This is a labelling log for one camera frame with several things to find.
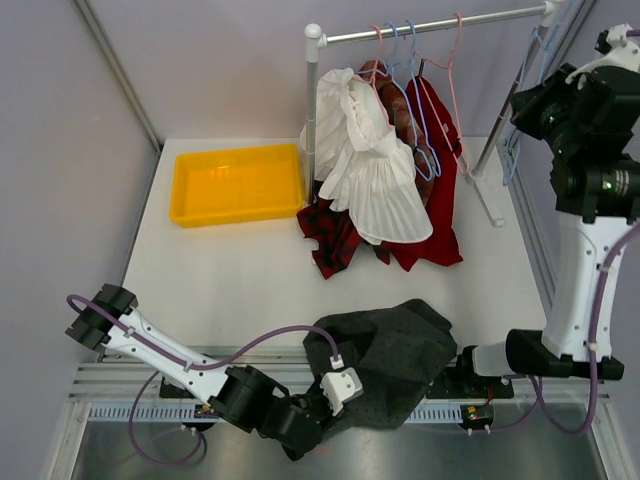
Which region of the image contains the dark grey dotted skirt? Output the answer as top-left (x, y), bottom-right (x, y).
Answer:
top-left (315, 299), bottom-right (458, 438)

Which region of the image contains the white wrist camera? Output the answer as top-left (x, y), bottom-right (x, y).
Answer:
top-left (565, 24), bottom-right (639, 84)
top-left (320, 354), bottom-right (364, 411)

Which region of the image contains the dark red plaid skirt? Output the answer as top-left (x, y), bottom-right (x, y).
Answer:
top-left (296, 199), bottom-right (391, 280)

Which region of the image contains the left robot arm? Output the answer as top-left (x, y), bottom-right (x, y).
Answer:
top-left (66, 284), bottom-right (363, 460)

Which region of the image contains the slotted cable duct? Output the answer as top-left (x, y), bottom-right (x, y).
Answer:
top-left (88, 402), bottom-right (463, 425)

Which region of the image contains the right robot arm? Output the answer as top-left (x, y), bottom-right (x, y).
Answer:
top-left (458, 64), bottom-right (639, 380)

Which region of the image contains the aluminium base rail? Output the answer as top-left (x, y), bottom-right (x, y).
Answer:
top-left (68, 347), bottom-right (589, 404)

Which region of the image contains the metal clothes rack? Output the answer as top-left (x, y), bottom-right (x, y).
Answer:
top-left (303, 0), bottom-right (569, 229)

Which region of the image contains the solid red skirt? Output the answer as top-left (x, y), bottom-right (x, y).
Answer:
top-left (385, 76), bottom-right (463, 271)

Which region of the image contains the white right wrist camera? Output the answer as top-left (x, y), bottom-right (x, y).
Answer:
top-left (565, 24), bottom-right (639, 84)

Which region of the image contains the white pleated skirt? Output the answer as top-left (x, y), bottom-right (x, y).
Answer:
top-left (313, 68), bottom-right (433, 245)

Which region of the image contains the yellow plastic bin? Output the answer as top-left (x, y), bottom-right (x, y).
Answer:
top-left (169, 144), bottom-right (304, 228)

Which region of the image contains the pink hanger with white skirt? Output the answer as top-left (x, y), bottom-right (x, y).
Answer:
top-left (352, 25), bottom-right (401, 139)

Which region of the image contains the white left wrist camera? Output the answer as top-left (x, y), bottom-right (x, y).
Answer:
top-left (320, 354), bottom-right (364, 411)

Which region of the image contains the red beige checked skirt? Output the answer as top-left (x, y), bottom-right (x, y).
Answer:
top-left (357, 59), bottom-right (439, 206)

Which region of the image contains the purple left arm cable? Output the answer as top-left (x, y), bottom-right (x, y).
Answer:
top-left (66, 294), bottom-right (344, 474)

